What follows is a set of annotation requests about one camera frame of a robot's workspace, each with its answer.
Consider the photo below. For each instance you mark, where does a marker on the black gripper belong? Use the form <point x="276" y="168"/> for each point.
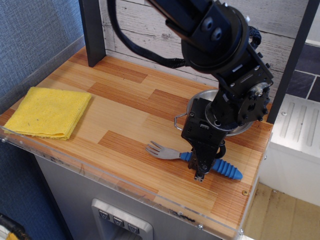
<point x="208" y="142"/>

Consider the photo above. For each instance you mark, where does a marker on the blue handled metal fork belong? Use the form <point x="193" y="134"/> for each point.
<point x="165" y="153"/>

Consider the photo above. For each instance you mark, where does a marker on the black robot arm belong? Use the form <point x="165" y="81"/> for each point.
<point x="215" y="40"/>

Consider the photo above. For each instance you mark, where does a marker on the clear acrylic edge guard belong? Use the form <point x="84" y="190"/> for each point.
<point x="115" y="151"/>

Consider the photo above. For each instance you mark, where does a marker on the white ribbed cabinet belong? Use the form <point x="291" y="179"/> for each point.
<point x="292" y="158"/>

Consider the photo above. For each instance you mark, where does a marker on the grey toy fridge front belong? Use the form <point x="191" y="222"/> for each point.
<point x="105" y="212"/>

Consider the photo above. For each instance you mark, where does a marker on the yellow folded cloth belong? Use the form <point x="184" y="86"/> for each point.
<point x="48" y="113"/>

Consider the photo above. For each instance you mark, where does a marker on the yellow object bottom left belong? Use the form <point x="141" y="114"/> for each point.
<point x="12" y="236"/>

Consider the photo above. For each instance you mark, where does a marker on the steel pot with handles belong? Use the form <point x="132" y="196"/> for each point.
<point x="210" y="95"/>

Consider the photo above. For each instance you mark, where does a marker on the dark grey right post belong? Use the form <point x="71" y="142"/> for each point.
<point x="303" y="31"/>

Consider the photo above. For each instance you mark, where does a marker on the dark grey post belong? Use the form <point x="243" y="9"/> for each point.
<point x="92" y="30"/>
<point x="303" y="31"/>

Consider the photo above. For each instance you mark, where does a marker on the dark grey left post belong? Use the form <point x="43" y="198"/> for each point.
<point x="92" y="30"/>

